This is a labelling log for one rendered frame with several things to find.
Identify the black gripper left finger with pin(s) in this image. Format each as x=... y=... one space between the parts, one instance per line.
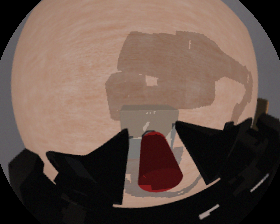
x=104 y=167

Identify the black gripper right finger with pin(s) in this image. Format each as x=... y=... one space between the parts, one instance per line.
x=210 y=148

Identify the dark red marker cap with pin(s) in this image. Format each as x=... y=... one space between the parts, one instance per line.
x=158 y=168

